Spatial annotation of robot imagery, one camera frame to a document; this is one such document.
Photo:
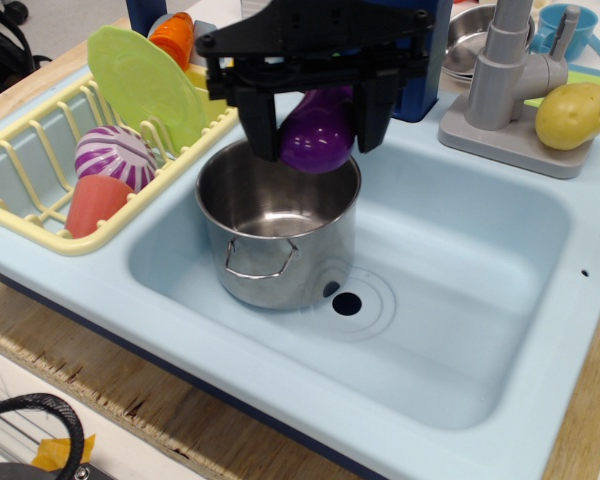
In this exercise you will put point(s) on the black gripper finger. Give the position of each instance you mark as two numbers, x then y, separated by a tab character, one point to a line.
374	102
257	115

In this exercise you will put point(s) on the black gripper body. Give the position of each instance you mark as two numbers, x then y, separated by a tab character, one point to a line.
305	45

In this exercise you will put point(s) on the purple toy eggplant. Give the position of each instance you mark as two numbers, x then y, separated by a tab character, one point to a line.
318	135

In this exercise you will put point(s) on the stainless steel pot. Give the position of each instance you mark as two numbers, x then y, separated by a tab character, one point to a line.
280	238

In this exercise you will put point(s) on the dark blue box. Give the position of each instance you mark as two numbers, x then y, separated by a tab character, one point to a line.
421	93

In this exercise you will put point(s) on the light blue utensil holder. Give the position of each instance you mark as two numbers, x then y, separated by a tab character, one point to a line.
201	28

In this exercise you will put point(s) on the grey ribbed box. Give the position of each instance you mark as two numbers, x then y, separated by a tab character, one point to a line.
250	8

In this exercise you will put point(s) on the steel bowl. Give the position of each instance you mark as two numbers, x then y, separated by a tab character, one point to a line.
467	35

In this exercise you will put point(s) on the orange plastic cup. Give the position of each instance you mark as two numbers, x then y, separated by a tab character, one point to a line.
175	36

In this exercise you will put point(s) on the green plastic plate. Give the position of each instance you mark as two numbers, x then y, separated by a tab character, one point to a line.
142	82

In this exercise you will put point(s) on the grey toy faucet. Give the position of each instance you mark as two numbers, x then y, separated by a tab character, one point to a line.
492	120

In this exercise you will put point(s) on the purple striped bowl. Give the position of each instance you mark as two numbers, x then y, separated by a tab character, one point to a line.
117	152

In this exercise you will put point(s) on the salmon plastic cup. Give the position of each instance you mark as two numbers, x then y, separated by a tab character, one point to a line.
95	198

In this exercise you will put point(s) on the light blue toy cup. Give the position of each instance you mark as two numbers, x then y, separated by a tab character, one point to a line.
548	26

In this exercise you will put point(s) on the yellow toy potato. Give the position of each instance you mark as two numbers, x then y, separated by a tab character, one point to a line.
569	116

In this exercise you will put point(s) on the yellow dish rack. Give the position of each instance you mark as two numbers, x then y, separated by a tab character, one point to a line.
73	173

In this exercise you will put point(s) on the black bag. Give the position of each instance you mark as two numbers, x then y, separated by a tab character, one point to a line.
16	58

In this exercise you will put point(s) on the light blue toy sink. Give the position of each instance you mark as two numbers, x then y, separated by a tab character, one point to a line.
452	350

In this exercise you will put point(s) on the yellow tape piece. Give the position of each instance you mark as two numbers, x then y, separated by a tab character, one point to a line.
52	454

